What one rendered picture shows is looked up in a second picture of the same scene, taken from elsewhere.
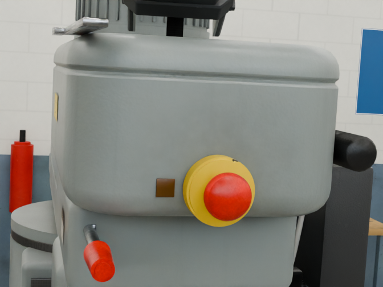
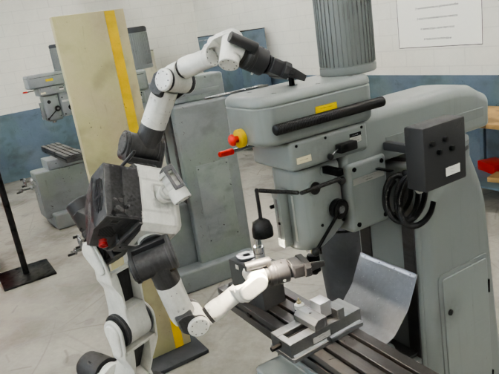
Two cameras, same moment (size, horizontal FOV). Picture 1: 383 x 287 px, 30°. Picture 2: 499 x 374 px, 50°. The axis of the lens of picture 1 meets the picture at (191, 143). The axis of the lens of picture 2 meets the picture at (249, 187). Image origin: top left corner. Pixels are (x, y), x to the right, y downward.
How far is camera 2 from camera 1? 170 cm
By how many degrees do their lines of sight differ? 72
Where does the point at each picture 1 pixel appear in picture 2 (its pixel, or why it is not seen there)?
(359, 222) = (419, 156)
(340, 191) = (409, 139)
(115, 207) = not seen: hidden behind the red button
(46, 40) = not seen: outside the picture
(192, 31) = (341, 69)
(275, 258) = (286, 160)
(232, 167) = (237, 132)
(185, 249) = (269, 153)
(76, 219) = not seen: hidden behind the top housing
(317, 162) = (259, 132)
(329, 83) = (261, 108)
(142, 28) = (323, 70)
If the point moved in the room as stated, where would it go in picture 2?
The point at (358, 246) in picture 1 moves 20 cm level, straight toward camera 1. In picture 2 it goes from (419, 168) to (358, 178)
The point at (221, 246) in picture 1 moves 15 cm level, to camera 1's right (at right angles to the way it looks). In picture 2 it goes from (275, 154) to (293, 162)
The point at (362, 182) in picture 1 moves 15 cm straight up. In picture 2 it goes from (417, 136) to (415, 87)
